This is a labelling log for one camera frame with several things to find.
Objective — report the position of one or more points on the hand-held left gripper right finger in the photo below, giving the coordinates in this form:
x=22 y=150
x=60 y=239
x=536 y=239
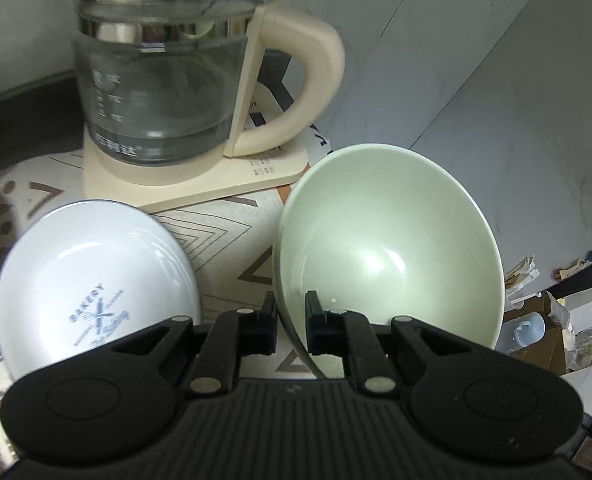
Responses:
x=314 y=322

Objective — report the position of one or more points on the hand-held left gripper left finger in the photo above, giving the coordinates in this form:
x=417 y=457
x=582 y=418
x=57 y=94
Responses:
x=268 y=322

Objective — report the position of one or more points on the pale green bowl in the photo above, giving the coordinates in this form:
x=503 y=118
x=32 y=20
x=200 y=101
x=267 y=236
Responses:
x=376 y=240

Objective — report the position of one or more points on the white plate with blue print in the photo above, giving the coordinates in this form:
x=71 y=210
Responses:
x=75 y=270

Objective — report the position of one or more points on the patterned tablecloth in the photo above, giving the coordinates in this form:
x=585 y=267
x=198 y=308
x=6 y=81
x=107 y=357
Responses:
x=228 y=240

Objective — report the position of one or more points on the cream kettle base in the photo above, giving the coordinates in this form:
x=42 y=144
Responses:
x=185 y=185

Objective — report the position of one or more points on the pale blue plastic bottle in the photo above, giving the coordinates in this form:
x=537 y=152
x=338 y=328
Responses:
x=523 y=332

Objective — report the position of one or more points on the cardboard box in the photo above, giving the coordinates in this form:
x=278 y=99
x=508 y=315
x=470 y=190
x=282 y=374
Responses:
x=556 y=345

